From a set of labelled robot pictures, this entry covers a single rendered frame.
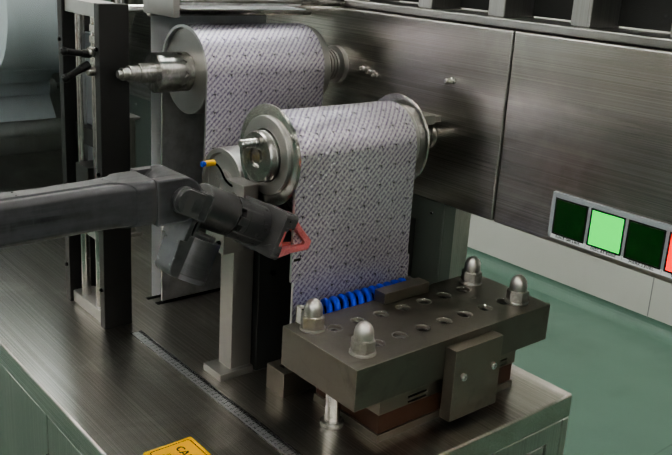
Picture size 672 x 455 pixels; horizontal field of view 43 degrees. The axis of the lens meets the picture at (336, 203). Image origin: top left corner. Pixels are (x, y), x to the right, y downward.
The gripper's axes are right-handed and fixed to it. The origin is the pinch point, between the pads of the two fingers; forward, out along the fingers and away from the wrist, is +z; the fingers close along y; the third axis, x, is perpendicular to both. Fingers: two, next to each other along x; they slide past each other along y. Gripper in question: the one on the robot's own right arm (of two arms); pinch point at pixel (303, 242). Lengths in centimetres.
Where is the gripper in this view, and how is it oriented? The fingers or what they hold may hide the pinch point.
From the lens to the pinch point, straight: 123.7
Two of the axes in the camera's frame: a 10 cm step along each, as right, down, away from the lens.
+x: 3.9, -9.2, 0.1
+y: 6.4, 2.6, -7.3
